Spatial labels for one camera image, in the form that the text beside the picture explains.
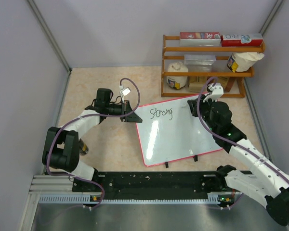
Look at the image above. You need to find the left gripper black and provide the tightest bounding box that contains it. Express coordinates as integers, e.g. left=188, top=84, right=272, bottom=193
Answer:
left=106, top=100, right=142, bottom=123

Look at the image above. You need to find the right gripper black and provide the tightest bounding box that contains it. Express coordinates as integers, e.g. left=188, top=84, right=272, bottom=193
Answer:
left=189, top=94, right=218, bottom=133

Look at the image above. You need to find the whiteboard with pink frame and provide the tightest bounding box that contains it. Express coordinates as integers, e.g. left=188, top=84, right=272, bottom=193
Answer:
left=135, top=95, right=221, bottom=167

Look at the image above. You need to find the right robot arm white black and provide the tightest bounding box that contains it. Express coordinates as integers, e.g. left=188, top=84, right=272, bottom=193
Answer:
left=187, top=95, right=289, bottom=226

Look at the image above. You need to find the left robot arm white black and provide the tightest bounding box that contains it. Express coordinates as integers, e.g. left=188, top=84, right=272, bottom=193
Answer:
left=42, top=88, right=143, bottom=191

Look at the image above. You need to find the black whiteboard clip right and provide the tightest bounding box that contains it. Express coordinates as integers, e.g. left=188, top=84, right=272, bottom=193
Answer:
left=193, top=155, right=198, bottom=162

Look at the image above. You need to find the brown cardboard box left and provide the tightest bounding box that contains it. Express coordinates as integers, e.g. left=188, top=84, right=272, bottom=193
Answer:
left=188, top=76, right=207, bottom=93

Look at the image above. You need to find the brown cardboard box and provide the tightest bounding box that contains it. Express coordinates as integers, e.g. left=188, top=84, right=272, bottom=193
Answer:
left=188, top=76, right=207, bottom=93
left=218, top=77, right=236, bottom=92

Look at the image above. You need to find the white flour bag lower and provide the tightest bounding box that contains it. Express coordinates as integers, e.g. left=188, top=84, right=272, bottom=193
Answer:
left=167, top=61, right=188, bottom=90

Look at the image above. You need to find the white flour bag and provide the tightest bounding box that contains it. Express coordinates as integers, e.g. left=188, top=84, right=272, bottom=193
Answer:
left=167, top=61, right=188, bottom=90
left=227, top=52, right=264, bottom=73

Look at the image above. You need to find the clear plastic container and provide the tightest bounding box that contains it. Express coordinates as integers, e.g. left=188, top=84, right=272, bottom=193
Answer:
left=184, top=54, right=216, bottom=72

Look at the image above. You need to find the brown cardboard box right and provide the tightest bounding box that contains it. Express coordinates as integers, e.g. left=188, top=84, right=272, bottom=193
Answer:
left=218, top=77, right=236, bottom=92

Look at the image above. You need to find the white flour bag upper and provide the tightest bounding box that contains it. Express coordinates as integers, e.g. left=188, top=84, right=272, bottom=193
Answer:
left=227, top=52, right=264, bottom=73

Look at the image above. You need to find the red foil box left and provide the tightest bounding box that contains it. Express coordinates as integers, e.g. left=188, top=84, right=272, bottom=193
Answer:
left=179, top=32, right=221, bottom=47

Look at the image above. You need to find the wooden shelf rack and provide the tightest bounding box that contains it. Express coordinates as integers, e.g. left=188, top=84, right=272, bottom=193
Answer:
left=161, top=35, right=265, bottom=98

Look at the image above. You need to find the red white box right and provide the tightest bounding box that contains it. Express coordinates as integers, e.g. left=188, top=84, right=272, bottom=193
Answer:
left=221, top=33, right=263, bottom=47

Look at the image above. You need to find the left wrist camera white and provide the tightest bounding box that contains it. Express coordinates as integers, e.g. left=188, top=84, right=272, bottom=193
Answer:
left=119, top=85, right=131, bottom=102

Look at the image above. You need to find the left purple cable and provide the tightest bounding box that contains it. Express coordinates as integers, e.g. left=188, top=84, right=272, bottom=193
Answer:
left=47, top=77, right=141, bottom=209

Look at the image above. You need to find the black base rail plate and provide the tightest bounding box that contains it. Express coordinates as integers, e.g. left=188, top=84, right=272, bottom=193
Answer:
left=72, top=171, right=232, bottom=200

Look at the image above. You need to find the grey slotted cable duct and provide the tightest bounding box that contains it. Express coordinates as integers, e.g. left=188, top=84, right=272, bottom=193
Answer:
left=39, top=194, right=99, bottom=204

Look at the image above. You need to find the aluminium frame post right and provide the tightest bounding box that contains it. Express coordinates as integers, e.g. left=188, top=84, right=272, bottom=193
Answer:
left=259, top=0, right=285, bottom=36

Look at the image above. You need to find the aluminium frame post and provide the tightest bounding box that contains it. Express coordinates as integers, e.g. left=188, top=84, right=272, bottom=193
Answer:
left=26, top=0, right=72, bottom=73
left=259, top=0, right=285, bottom=36

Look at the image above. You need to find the aluminium frame post left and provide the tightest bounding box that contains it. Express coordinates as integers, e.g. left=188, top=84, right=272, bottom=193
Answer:
left=26, top=0, right=72, bottom=73

